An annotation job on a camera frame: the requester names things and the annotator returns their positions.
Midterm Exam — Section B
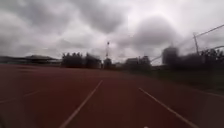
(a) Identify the clump of dark trees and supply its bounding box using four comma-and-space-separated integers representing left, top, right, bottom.
123, 55, 152, 72

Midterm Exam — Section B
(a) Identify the tall floodlight pole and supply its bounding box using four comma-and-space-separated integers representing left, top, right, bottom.
105, 41, 111, 60

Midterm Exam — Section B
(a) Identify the red running track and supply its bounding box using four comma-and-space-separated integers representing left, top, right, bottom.
0, 64, 224, 128

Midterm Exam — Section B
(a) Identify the wire fence with posts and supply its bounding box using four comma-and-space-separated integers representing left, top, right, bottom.
149, 23, 224, 73

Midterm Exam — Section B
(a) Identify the small clump of trees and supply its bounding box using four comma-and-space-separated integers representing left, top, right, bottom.
102, 57, 117, 70

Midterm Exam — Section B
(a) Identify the low long building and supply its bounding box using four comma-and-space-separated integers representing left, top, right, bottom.
0, 54, 63, 66

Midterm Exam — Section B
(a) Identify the row of trees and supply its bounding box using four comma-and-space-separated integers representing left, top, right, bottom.
61, 51, 103, 70

